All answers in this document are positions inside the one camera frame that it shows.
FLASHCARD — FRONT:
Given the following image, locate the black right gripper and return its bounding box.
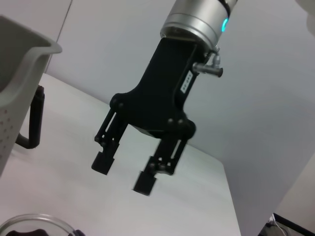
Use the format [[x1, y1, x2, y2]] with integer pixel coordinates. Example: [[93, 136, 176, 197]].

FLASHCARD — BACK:
[[110, 38, 207, 146]]

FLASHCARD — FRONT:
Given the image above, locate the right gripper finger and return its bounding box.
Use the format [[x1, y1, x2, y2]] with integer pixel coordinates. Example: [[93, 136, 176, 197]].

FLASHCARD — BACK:
[[132, 138, 188, 197], [91, 109, 129, 176]]

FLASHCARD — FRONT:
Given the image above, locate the glass teacup with black holder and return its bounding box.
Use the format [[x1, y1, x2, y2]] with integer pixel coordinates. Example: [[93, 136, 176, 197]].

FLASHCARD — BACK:
[[0, 213, 83, 236]]

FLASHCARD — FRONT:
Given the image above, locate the grey-green perforated storage bin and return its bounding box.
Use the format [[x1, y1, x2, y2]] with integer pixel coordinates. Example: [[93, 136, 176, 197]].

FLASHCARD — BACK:
[[0, 16, 63, 177]]

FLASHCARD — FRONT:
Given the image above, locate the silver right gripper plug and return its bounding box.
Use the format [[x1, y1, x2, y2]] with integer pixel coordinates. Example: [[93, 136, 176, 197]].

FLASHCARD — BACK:
[[192, 45, 224, 79]]

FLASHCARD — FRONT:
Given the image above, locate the glass pitcher with black handle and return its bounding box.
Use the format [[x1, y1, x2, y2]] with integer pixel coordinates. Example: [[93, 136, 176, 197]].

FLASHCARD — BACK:
[[16, 85, 46, 150]]

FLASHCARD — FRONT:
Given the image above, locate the white background cable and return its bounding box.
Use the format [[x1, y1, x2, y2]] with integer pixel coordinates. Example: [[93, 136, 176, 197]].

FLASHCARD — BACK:
[[267, 213, 287, 236]]

